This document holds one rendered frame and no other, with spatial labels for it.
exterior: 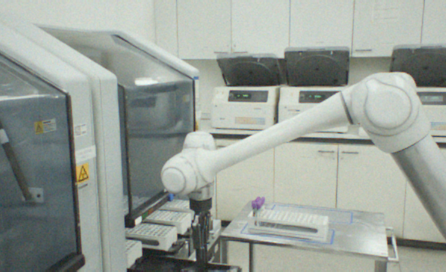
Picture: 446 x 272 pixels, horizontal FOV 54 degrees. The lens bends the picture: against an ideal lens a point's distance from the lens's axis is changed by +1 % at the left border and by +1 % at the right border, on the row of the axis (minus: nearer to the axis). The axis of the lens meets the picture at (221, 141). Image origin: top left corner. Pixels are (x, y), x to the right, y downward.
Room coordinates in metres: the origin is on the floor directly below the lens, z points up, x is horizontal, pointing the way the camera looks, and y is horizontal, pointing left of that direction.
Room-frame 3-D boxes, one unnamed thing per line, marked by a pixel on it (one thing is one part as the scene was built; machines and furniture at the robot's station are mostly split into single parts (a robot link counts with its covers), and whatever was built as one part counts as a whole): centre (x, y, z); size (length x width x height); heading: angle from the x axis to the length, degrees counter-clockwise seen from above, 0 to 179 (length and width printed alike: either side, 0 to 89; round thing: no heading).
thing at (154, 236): (1.52, 0.33, 0.83); 0.30 x 0.10 x 0.06; 73
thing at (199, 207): (1.34, 0.07, 1.00); 0.08 x 0.07 x 0.09; 163
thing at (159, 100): (1.64, 0.44, 1.28); 0.61 x 0.51 x 0.63; 163
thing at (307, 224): (1.59, -0.25, 0.85); 0.30 x 0.10 x 0.06; 71
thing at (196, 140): (1.32, 0.07, 1.18); 0.13 x 0.11 x 0.16; 165
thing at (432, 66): (3.50, -1.63, 1.25); 0.62 x 0.56 x 0.69; 163
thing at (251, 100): (3.90, -0.25, 1.22); 0.62 x 0.56 x 0.64; 162
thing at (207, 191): (1.33, 0.07, 1.07); 0.09 x 0.09 x 0.06
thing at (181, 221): (1.67, 0.28, 0.83); 0.30 x 0.10 x 0.06; 73
